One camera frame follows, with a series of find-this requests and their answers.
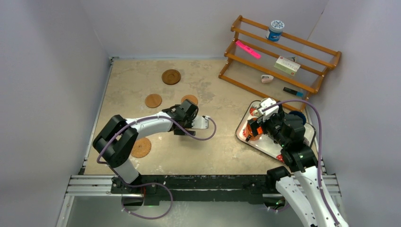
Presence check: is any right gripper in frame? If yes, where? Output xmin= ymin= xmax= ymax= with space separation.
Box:
xmin=247 ymin=110 xmax=289 ymax=147

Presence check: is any dark brown wooden coaster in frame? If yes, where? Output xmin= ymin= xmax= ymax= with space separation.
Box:
xmin=162 ymin=69 xmax=181 ymax=85

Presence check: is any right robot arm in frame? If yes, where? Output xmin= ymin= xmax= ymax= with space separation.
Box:
xmin=248 ymin=98 xmax=348 ymax=227

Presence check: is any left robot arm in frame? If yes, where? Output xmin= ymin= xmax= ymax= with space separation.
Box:
xmin=92 ymin=99 xmax=216 ymax=193

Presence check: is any woven rattan coaster left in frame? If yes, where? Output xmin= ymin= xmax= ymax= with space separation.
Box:
xmin=131 ymin=137 xmax=152 ymax=158

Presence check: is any orange mug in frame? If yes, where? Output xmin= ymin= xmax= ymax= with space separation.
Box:
xmin=243 ymin=118 xmax=263 ymax=141

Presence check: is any light green mug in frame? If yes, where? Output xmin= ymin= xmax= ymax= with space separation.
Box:
xmin=251 ymin=98 xmax=279 ymax=118

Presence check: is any strawberry print tray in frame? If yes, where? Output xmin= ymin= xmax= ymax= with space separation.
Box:
xmin=235 ymin=101 xmax=317 ymax=163

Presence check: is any dark grey mug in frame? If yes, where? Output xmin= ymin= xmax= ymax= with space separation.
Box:
xmin=288 ymin=111 xmax=307 ymax=125

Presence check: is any black blue marker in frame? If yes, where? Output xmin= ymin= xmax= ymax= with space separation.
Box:
xmin=283 ymin=87 xmax=304 ymax=97

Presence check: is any wooden tiered shelf rack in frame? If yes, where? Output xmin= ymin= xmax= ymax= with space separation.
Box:
xmin=218 ymin=15 xmax=341 ymax=101

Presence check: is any green white box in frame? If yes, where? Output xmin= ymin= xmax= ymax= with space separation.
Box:
xmin=274 ymin=56 xmax=301 ymax=76

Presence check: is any pink highlighter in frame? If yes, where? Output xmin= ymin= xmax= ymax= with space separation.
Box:
xmin=235 ymin=40 xmax=261 ymax=59

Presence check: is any blue white jar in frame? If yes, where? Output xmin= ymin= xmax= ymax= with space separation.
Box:
xmin=266 ymin=20 xmax=285 ymax=42

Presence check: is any black aluminium mounting rail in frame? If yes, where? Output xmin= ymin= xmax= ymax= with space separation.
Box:
xmin=56 ymin=174 xmax=349 ymax=227

